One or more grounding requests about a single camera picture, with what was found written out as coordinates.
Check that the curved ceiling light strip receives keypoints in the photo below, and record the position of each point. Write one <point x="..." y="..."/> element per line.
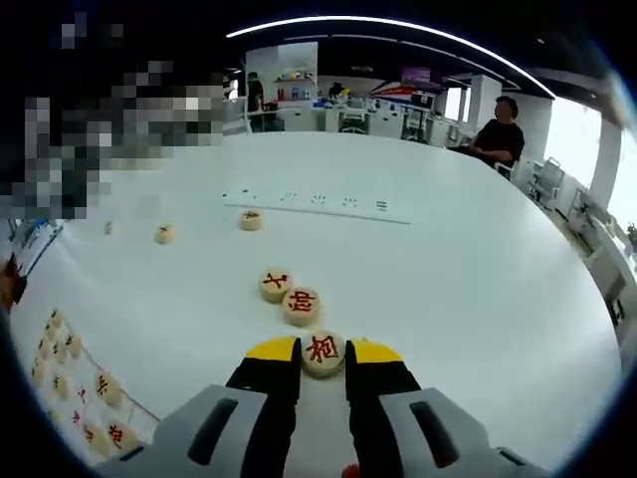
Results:
<point x="388" y="25"/>

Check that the light office chair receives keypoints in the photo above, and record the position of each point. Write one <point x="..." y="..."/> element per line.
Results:
<point x="547" y="176"/>

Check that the round chess piece red character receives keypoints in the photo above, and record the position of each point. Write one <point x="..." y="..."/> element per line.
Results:
<point x="323" y="356"/>

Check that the white table power strip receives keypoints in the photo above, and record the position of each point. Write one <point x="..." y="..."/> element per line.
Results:
<point x="318" y="206"/>

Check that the display shelf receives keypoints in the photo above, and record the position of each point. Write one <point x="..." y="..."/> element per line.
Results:
<point x="294" y="87"/>

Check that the group of wooden chess pieces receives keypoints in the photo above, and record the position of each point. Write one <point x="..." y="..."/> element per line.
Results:
<point x="301" y="306"/>

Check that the person's right hand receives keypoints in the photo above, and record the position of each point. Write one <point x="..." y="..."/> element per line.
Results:
<point x="351" y="472"/>

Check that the purple screen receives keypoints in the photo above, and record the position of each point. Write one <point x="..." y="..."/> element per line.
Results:
<point x="415" y="75"/>

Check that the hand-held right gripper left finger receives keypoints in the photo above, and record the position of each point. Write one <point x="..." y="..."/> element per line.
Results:
<point x="224" y="433"/>

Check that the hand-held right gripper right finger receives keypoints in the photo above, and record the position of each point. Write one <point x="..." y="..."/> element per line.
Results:
<point x="398" y="433"/>

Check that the thin chessboard sheet red lines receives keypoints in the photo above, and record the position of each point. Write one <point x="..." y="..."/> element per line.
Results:
<point x="134" y="406"/>

